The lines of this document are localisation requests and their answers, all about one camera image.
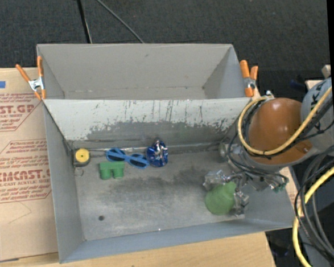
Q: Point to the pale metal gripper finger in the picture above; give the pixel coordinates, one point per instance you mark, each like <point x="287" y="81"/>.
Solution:
<point x="215" y="178"/>
<point x="240" y="202"/>

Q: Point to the green round toy fruit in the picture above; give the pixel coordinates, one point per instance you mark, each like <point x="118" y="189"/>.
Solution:
<point x="220" y="199"/>

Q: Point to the crumpled blue foil packet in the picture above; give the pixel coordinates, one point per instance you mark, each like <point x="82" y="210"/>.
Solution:
<point x="156" y="155"/>

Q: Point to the grey metal bin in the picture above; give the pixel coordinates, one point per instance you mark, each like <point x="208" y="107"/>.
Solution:
<point x="149" y="205"/>

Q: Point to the blue sunglasses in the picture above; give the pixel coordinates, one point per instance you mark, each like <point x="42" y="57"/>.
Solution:
<point x="129" y="159"/>

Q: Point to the green plastic double block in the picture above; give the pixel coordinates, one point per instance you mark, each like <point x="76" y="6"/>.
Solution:
<point x="111" y="170"/>

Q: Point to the yellow and black round roll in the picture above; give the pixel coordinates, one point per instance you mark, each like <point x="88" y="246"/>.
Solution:
<point x="82" y="156"/>

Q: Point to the brown cardboard board red print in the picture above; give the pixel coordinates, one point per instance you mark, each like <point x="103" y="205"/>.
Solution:
<point x="20" y="157"/>

